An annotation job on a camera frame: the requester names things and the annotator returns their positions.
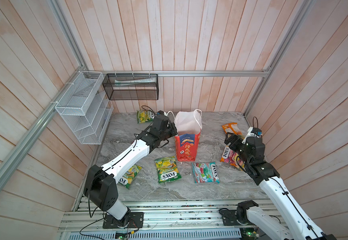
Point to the orange mango snack bag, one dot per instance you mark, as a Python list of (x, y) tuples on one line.
[(232, 128)]

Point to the teal red Fox's candy bag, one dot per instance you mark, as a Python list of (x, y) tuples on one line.
[(205, 172)]

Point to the green Fox's candy bag rear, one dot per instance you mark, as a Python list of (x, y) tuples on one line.
[(144, 116)]

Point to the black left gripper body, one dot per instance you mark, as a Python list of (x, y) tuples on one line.
[(170, 131)]

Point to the red paper bag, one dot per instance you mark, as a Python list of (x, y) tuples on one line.
[(189, 127)]

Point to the green fox's candy bag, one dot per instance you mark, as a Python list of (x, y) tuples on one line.
[(127, 179), (167, 169), (144, 116)]

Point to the green Fox's candy bag left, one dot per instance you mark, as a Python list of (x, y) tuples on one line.
[(127, 179)]

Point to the orange Fox's fruit candy bag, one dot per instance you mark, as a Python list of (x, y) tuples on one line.
[(229, 155)]

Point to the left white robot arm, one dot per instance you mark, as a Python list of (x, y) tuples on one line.
[(101, 183)]

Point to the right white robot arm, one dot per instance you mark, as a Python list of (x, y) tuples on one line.
[(299, 226)]

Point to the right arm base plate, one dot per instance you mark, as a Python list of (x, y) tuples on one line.
[(229, 218)]

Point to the black wire mesh basket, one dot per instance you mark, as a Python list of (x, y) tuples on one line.
[(121, 87)]

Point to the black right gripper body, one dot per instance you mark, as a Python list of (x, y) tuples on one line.
[(237, 147)]

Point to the green Fox's candy bag centre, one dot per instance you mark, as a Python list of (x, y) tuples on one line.
[(167, 169)]

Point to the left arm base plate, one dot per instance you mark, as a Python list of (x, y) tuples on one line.
[(130, 220)]

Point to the white wire mesh shelf rack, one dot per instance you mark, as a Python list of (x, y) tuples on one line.
[(85, 109)]

